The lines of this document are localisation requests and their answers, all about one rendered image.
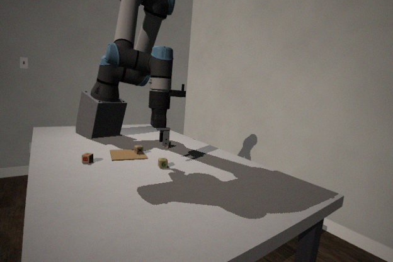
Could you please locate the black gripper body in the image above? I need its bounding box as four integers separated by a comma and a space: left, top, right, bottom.
149, 78, 186, 128

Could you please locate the tan flat mat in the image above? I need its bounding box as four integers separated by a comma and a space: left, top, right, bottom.
110, 149, 147, 161

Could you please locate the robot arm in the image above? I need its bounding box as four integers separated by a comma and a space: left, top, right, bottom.
91, 0, 175, 102

